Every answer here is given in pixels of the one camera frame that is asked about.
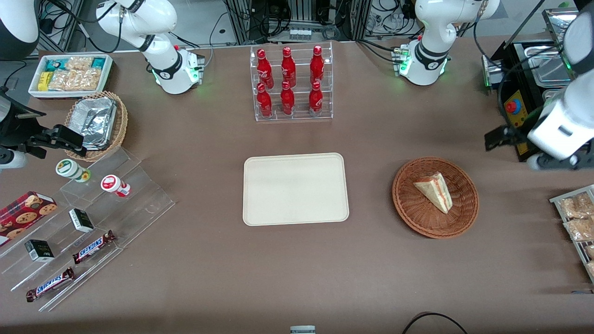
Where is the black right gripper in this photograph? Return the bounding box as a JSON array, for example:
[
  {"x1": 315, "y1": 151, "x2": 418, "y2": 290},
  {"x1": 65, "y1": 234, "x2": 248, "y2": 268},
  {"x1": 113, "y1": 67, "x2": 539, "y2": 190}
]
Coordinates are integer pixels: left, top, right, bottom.
[{"x1": 0, "y1": 100, "x2": 87, "y2": 158}]

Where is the light wicker basket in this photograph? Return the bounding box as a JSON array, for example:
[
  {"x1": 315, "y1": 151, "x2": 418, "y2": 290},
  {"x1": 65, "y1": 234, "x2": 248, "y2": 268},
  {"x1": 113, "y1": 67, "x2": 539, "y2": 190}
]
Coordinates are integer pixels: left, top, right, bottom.
[{"x1": 64, "y1": 91, "x2": 129, "y2": 162}]

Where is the wrapped triangle sandwich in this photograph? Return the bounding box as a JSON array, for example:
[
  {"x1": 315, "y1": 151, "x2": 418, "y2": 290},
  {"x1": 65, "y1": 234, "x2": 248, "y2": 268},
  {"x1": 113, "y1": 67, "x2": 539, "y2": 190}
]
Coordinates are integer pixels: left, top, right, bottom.
[{"x1": 413, "y1": 172, "x2": 453, "y2": 214}]

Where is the brown wicker basket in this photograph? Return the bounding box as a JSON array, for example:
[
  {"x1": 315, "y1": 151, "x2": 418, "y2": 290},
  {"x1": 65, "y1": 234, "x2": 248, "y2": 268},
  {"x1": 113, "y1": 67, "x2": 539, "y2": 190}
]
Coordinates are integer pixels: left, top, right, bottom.
[{"x1": 392, "y1": 157, "x2": 479, "y2": 239}]

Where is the beige plastic tray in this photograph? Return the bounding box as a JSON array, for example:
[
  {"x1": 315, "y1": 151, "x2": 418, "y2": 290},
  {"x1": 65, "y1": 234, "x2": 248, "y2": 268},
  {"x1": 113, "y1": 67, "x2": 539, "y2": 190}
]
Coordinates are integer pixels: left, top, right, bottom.
[{"x1": 243, "y1": 153, "x2": 350, "y2": 227}]

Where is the green lidded yoghurt cup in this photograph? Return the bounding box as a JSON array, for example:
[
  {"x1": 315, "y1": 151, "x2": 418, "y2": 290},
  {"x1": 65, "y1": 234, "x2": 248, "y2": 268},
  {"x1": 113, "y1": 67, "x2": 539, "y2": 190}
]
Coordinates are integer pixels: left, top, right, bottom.
[{"x1": 56, "y1": 159, "x2": 91, "y2": 183}]

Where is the white rectangular snack bin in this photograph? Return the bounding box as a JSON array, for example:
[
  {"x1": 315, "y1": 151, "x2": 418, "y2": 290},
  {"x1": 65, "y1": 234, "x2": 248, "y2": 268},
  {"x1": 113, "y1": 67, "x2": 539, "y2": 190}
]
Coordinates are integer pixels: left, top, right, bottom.
[{"x1": 28, "y1": 54, "x2": 114, "y2": 99}]

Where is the large clear cracker bag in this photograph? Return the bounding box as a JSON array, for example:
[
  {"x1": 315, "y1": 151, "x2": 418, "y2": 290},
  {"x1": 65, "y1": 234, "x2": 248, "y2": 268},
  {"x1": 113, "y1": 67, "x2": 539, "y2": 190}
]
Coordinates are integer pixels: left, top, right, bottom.
[{"x1": 48, "y1": 68, "x2": 101, "y2": 91}]

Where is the red lidded yoghurt cup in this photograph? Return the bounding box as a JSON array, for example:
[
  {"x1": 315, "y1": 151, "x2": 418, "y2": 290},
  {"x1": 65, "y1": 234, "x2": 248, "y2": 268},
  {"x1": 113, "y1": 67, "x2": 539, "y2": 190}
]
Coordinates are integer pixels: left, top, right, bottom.
[{"x1": 101, "y1": 174, "x2": 131, "y2": 198}]

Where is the red tartan cookie box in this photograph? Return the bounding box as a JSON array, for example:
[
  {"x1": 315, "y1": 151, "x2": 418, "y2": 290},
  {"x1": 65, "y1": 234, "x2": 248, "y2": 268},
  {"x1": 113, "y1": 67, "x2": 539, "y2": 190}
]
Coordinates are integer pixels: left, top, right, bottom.
[{"x1": 0, "y1": 191, "x2": 58, "y2": 246}]

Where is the small clear cracker bag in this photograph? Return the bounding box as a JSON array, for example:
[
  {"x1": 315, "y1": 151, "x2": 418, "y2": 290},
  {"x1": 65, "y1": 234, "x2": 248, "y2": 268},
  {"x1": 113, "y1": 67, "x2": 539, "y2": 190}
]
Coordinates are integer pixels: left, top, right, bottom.
[{"x1": 65, "y1": 56, "x2": 94, "y2": 71}]

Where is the stainless steel pan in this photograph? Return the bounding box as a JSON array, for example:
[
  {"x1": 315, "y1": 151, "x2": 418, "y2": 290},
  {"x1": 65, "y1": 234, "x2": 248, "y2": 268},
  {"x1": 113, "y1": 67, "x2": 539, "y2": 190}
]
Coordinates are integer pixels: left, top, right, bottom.
[{"x1": 522, "y1": 44, "x2": 575, "y2": 87}]

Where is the small black carton box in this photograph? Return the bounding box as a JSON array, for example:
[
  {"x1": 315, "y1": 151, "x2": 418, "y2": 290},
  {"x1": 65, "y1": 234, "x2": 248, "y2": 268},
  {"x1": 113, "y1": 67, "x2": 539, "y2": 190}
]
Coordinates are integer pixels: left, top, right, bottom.
[
  {"x1": 69, "y1": 208, "x2": 95, "y2": 233},
  {"x1": 24, "y1": 239, "x2": 55, "y2": 263}
]

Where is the clear bag of snacks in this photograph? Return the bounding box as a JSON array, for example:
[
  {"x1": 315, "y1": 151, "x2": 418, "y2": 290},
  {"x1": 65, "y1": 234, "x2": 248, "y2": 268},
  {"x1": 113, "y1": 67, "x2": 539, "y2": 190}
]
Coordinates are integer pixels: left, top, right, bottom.
[
  {"x1": 559, "y1": 192, "x2": 594, "y2": 219},
  {"x1": 563, "y1": 217, "x2": 594, "y2": 242}
]

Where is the clear acrylic stepped shelf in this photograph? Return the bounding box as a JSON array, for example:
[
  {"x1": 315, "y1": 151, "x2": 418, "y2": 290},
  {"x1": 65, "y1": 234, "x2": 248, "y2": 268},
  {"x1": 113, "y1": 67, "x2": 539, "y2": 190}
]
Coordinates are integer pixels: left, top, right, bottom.
[{"x1": 0, "y1": 148, "x2": 176, "y2": 312}]

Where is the snickers chocolate bar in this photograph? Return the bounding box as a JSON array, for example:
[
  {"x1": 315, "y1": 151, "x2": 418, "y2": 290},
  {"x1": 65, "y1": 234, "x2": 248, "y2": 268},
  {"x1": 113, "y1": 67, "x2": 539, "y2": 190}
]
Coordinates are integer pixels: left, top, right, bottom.
[
  {"x1": 72, "y1": 230, "x2": 116, "y2": 265},
  {"x1": 26, "y1": 267, "x2": 75, "y2": 303}
]

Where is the red cola bottle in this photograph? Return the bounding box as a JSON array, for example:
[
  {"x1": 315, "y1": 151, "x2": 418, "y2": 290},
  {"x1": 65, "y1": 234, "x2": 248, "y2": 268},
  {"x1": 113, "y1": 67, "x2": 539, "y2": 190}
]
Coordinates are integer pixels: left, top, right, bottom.
[
  {"x1": 280, "y1": 81, "x2": 295, "y2": 116},
  {"x1": 257, "y1": 83, "x2": 273, "y2": 118},
  {"x1": 281, "y1": 46, "x2": 297, "y2": 88},
  {"x1": 309, "y1": 81, "x2": 323, "y2": 116},
  {"x1": 257, "y1": 49, "x2": 274, "y2": 89},
  {"x1": 310, "y1": 45, "x2": 325, "y2": 85}
]

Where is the clear acrylic bottle rack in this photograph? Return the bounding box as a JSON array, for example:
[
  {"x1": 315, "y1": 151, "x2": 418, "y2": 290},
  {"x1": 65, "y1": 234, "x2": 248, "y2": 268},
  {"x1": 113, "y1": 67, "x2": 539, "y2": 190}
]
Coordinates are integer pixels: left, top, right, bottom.
[{"x1": 250, "y1": 42, "x2": 334, "y2": 122}]

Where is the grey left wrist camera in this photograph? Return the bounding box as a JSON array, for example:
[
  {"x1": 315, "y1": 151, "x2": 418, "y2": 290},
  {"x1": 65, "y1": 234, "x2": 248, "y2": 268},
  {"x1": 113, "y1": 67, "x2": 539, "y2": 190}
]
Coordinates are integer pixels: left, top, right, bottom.
[{"x1": 527, "y1": 153, "x2": 594, "y2": 170}]

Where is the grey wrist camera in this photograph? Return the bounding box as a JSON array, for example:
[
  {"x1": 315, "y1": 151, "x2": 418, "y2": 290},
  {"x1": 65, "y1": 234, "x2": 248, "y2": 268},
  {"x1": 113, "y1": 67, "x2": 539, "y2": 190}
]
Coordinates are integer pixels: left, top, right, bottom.
[
  {"x1": 0, "y1": 148, "x2": 28, "y2": 170},
  {"x1": 527, "y1": 153, "x2": 594, "y2": 170}
]

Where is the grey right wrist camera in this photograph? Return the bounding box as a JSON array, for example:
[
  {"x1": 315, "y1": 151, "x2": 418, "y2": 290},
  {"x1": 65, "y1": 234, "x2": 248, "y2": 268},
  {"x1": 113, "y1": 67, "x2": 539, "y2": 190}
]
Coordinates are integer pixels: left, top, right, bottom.
[{"x1": 0, "y1": 148, "x2": 28, "y2": 170}]

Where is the grey wire rack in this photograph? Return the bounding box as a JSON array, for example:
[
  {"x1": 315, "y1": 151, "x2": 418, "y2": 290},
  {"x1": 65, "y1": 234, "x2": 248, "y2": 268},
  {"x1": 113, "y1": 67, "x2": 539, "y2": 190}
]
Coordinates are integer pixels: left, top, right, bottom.
[{"x1": 550, "y1": 185, "x2": 594, "y2": 283}]

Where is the black cable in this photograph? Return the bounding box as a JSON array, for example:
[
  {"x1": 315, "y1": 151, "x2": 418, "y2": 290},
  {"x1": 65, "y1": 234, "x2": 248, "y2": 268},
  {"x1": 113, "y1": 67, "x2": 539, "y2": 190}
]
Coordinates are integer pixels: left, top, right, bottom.
[{"x1": 401, "y1": 312, "x2": 469, "y2": 334}]

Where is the aluminium frame rack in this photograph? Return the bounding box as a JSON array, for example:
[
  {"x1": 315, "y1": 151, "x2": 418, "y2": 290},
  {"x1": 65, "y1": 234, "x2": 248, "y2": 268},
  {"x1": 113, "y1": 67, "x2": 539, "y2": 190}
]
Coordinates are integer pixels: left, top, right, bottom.
[{"x1": 223, "y1": 0, "x2": 372, "y2": 45}]

